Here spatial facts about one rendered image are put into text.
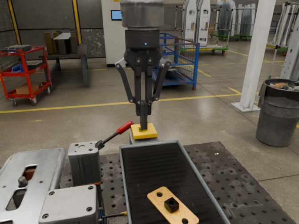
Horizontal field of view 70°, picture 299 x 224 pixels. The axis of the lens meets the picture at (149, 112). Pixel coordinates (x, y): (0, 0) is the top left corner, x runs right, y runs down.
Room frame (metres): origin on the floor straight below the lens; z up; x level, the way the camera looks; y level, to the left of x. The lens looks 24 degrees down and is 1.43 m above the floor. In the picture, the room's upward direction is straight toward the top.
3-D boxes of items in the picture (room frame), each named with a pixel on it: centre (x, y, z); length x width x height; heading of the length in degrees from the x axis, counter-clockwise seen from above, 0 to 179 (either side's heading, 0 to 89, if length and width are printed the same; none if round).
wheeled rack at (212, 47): (8.86, -2.00, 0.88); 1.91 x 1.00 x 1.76; 100
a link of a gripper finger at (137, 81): (0.49, 0.03, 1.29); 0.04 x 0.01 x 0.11; 12
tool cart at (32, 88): (3.69, 2.16, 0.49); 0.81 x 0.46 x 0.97; 0
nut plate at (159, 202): (0.24, -0.03, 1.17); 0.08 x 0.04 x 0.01; 34
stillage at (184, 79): (4.76, -0.44, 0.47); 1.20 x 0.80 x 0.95; 13
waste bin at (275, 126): (2.33, -1.54, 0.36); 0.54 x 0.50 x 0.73; 102
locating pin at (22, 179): (0.46, 0.35, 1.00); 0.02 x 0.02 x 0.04
